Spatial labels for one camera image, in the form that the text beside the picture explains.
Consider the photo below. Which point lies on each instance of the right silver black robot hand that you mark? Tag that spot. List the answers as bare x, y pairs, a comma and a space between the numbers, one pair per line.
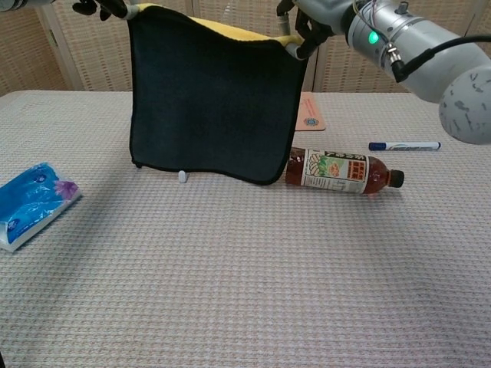
326, 15

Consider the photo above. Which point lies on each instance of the cartoon girl mouse pad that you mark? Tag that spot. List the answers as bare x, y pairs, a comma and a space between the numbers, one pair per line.
310, 111

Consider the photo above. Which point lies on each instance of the white woven tablecloth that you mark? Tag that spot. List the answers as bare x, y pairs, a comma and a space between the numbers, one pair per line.
245, 268

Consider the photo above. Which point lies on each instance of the white marker with blue cap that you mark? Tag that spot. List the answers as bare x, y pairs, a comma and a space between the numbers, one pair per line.
406, 146

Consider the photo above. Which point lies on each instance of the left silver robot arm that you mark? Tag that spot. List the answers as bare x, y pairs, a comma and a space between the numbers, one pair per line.
19, 3

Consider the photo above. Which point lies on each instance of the yellow towel with black edge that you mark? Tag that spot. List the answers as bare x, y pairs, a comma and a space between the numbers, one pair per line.
211, 103

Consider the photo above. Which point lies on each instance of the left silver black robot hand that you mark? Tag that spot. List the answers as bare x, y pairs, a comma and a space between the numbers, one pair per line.
111, 7

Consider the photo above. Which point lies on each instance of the brown tea bottle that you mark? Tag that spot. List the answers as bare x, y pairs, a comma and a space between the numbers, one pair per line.
333, 170

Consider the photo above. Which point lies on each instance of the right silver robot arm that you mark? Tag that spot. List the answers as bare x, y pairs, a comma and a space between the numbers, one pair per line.
414, 42

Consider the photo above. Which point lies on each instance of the woven folding screen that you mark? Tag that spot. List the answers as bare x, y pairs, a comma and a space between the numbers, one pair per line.
84, 50

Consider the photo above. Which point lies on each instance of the blue tissue pack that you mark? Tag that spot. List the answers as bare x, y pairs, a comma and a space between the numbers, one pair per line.
30, 199

